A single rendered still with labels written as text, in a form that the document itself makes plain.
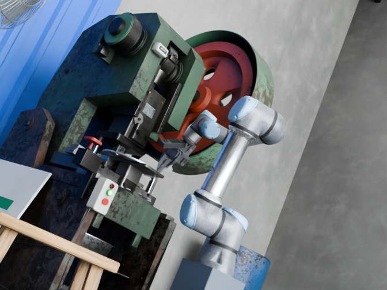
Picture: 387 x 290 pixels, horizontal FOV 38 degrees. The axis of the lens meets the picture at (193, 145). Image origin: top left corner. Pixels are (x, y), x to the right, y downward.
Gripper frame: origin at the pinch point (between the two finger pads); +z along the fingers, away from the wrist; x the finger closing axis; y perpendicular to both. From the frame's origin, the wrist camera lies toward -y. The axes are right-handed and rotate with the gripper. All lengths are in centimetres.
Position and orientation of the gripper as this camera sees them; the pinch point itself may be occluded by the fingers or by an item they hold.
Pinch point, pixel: (157, 170)
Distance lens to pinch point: 257.2
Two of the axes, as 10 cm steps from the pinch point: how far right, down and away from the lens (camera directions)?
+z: -6.6, 7.5, 0.4
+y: 5.4, 4.4, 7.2
